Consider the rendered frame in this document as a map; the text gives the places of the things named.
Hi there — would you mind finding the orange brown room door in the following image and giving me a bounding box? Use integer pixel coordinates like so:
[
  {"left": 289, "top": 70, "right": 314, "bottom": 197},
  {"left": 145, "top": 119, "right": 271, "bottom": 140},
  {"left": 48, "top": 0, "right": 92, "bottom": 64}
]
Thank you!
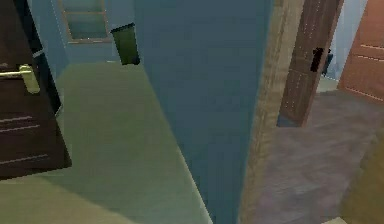
[{"left": 336, "top": 0, "right": 384, "bottom": 107}]

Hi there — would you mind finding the brown studded room door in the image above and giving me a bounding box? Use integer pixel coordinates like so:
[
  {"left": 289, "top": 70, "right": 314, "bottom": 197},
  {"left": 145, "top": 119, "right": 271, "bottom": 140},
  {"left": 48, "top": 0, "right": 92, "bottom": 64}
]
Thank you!
[{"left": 276, "top": 0, "right": 345, "bottom": 128}]

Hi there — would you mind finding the green bin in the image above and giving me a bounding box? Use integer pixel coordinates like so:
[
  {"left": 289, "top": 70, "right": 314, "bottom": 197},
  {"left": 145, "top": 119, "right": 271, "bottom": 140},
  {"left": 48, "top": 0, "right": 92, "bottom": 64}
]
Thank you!
[{"left": 110, "top": 22, "right": 141, "bottom": 66}]

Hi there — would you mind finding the black door handle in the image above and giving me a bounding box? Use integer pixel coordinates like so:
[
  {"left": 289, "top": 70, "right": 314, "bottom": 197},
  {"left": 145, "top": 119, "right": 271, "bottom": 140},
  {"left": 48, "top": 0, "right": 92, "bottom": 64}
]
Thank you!
[{"left": 309, "top": 47, "right": 325, "bottom": 73}]

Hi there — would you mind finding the dark brown room door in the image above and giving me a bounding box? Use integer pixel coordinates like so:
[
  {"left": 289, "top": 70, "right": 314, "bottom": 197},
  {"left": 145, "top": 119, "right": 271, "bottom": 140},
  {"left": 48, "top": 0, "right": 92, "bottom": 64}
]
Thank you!
[{"left": 0, "top": 0, "right": 73, "bottom": 181}]

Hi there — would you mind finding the brass door handle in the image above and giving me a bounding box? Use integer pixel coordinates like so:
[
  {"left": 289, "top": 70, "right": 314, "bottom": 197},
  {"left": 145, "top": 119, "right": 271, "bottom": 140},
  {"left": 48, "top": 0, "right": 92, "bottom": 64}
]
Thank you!
[{"left": 0, "top": 64, "right": 41, "bottom": 95}]

